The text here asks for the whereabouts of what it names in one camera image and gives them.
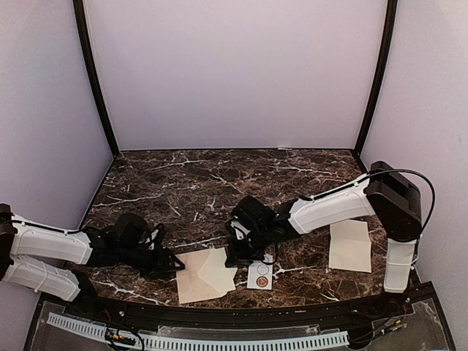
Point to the white sticker sheet with seals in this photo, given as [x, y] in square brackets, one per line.
[260, 274]

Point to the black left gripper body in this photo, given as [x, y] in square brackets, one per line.
[148, 265]

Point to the white slotted cable duct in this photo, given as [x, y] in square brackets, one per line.
[178, 338]

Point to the pink envelope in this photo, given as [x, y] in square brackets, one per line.
[205, 276]

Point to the black frame post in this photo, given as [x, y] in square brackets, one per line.
[379, 74]
[88, 57]

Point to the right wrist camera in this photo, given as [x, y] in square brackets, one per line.
[238, 231]

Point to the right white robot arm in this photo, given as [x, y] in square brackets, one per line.
[383, 192]

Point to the black left frame post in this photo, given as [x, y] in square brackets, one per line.
[88, 57]

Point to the black right frame post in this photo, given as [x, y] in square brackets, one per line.
[379, 74]

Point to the black front table rail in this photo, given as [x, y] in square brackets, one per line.
[360, 311]

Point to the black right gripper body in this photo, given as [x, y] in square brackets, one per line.
[257, 239]

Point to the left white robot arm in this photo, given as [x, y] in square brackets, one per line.
[130, 241]

